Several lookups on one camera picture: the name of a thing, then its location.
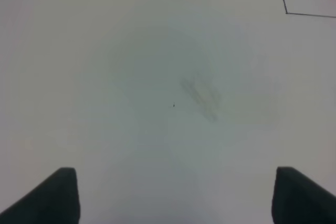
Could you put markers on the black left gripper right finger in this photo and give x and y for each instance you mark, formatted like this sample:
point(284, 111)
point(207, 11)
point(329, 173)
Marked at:
point(298, 199)

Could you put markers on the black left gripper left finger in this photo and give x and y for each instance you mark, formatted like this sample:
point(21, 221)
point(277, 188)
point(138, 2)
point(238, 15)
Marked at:
point(55, 200)

